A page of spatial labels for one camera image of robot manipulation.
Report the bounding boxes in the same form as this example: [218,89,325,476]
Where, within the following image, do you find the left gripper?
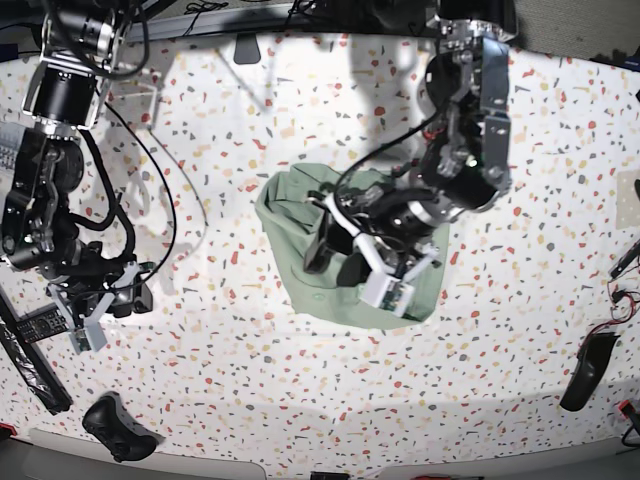
[303,182,450,288]

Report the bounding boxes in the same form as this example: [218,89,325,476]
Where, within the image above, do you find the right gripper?
[47,261,153,325]

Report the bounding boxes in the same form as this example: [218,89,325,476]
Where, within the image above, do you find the green T-shirt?
[255,163,444,330]

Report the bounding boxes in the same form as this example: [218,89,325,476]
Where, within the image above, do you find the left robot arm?
[303,1,518,284]

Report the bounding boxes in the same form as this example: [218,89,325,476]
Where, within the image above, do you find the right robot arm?
[1,1,154,328]

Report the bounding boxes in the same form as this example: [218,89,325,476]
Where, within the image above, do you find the black TV remote control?
[17,305,68,344]

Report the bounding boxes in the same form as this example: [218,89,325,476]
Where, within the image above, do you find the terrazzo patterned table cloth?
[1,34,639,478]

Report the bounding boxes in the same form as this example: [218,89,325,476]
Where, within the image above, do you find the black game controller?
[82,392,161,463]

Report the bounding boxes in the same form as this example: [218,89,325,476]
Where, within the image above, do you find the long black bar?
[1,291,72,415]

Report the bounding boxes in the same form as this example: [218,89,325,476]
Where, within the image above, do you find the clear plastic parts box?
[0,122,26,174]

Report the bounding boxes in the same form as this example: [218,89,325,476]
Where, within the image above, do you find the small red clip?
[618,400,635,418]

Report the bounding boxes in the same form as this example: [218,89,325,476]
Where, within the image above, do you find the red and black wires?
[582,279,640,351]

